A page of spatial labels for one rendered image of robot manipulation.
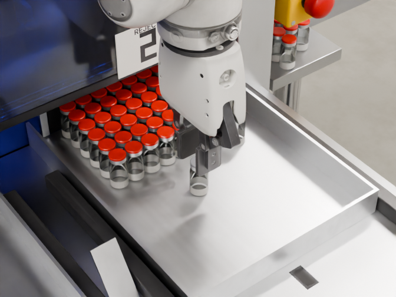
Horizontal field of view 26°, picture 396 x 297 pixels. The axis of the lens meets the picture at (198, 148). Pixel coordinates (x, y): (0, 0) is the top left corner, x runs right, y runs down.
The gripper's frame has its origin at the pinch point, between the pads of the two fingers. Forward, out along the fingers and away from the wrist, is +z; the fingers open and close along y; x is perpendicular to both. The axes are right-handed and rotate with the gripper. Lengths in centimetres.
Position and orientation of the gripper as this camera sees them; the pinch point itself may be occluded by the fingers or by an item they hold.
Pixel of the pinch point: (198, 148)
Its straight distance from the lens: 96.0
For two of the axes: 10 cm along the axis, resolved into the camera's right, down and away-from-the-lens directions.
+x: -8.0, 3.9, -4.5
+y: -6.0, -5.3, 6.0
